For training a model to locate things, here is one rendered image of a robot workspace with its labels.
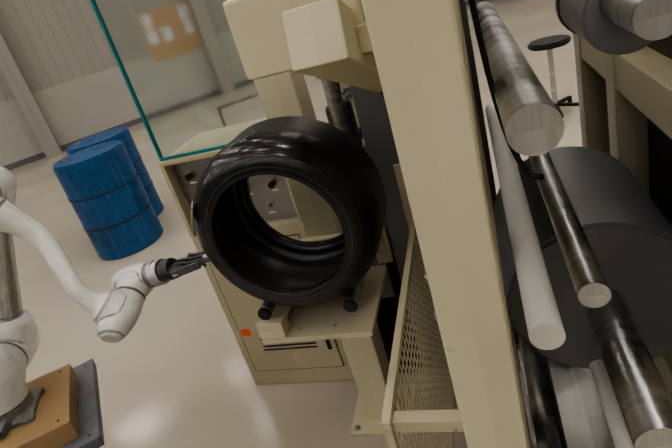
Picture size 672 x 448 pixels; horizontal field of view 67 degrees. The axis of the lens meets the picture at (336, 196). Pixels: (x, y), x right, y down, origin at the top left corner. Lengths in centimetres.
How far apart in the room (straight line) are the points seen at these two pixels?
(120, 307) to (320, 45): 119
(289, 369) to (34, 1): 1059
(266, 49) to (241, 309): 171
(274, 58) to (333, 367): 187
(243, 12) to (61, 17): 1135
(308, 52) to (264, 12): 16
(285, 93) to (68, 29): 1076
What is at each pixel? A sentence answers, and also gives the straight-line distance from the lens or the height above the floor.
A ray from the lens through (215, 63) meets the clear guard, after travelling 203.
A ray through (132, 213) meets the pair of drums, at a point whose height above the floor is 36.
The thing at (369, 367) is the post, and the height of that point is 31.
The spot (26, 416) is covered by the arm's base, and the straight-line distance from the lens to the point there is 211.
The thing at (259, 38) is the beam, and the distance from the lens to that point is 98.
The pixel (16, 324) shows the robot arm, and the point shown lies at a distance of 218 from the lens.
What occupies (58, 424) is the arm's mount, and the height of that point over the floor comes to 72.
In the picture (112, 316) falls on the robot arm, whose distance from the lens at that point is 176.
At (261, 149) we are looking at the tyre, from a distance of 135.
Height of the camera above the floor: 177
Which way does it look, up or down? 23 degrees down
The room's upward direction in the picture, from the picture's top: 17 degrees counter-clockwise
